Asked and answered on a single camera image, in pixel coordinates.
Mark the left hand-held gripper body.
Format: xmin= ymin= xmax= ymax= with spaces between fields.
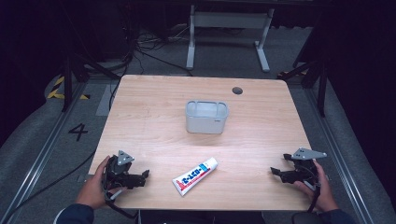
xmin=103 ymin=149 xmax=140 ymax=191

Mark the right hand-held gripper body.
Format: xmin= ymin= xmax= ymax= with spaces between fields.
xmin=279 ymin=147 xmax=328 ymax=185

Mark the white toothpaste tube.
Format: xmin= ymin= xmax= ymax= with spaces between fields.
xmin=172 ymin=156 xmax=219 ymax=197

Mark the white plastic storage bin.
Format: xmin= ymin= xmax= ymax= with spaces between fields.
xmin=185 ymin=99 xmax=230 ymax=135

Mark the person's left hand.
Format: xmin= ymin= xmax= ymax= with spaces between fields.
xmin=75 ymin=155 xmax=128 ymax=210

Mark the person's right hand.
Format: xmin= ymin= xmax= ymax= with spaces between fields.
xmin=292 ymin=159 xmax=340 ymax=213

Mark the black tripod stand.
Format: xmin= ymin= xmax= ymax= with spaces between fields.
xmin=277 ymin=57 xmax=330 ymax=119
xmin=60 ymin=50 xmax=121 ymax=114

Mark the yellow black hazard tape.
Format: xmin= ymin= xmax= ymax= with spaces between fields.
xmin=46 ymin=76 xmax=92 ymax=101

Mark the right hand-held gripper cable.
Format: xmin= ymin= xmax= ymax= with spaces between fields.
xmin=303 ymin=180 xmax=322 ymax=214

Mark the hand-held gripper cable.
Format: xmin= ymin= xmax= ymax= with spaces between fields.
xmin=104 ymin=189 xmax=139 ymax=219
xmin=303 ymin=180 xmax=322 ymax=214

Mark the left hand-held gripper cable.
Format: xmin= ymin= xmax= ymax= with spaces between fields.
xmin=104 ymin=189 xmax=139 ymax=219

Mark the grey metal floor rail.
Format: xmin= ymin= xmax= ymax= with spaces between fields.
xmin=0 ymin=81 xmax=89 ymax=222
xmin=303 ymin=87 xmax=381 ymax=224

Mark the black floor cable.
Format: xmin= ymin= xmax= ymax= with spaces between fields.
xmin=0 ymin=148 xmax=98 ymax=224

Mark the bundle of black cables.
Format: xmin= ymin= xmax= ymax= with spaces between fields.
xmin=106 ymin=18 xmax=194 ymax=110

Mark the white metal desk frame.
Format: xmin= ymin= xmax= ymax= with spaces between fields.
xmin=185 ymin=5 xmax=276 ymax=74

